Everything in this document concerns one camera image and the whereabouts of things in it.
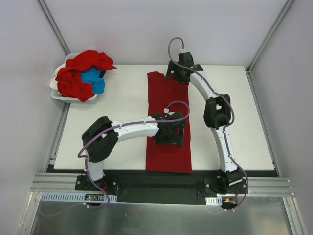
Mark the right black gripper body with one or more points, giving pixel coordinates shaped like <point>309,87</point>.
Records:
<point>169,72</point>

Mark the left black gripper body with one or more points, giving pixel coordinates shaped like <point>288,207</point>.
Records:
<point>169,140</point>

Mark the dark red t shirt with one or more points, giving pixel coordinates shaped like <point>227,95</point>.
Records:
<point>167,158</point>

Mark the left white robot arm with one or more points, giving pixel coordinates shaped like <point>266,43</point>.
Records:
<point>100,139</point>

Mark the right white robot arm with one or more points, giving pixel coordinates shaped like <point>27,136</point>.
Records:
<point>218,116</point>

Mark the blue t shirt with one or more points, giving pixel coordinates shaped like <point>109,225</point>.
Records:
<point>95,78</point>

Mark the bright red t shirt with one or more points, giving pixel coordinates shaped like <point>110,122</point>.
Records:
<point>69,78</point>

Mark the white t shirt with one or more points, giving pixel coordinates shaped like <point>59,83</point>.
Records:
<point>53,83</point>

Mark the grey laundry basket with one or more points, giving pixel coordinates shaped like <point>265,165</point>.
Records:
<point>57,96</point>

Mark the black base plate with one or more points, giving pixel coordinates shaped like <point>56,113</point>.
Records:
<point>138,186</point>

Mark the right grey cable duct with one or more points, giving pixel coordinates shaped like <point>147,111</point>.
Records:
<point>214,201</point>

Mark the grey cable duct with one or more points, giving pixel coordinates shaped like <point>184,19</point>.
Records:
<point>77,197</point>
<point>214,201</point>

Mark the aluminium rail frame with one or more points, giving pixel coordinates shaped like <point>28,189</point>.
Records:
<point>257,186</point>

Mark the left grey cable duct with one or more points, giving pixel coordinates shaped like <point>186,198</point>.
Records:
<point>77,197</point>

